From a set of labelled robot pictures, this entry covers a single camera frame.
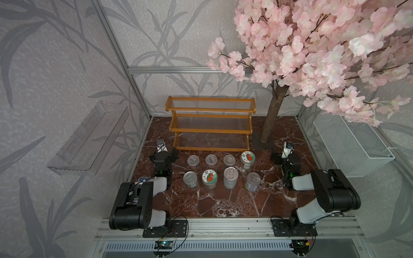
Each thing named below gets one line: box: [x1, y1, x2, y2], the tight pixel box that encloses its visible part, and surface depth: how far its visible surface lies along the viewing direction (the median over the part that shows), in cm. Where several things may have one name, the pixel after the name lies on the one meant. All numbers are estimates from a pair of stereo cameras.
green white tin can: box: [223, 166, 239, 189], surface depth 81 cm
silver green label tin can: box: [182, 170, 198, 189], surface depth 85 cm
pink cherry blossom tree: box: [206, 0, 413, 145], surface depth 49 cm
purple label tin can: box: [245, 172, 262, 192], surface depth 83 cm
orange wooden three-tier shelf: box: [165, 96, 257, 152], surface depth 111 cm
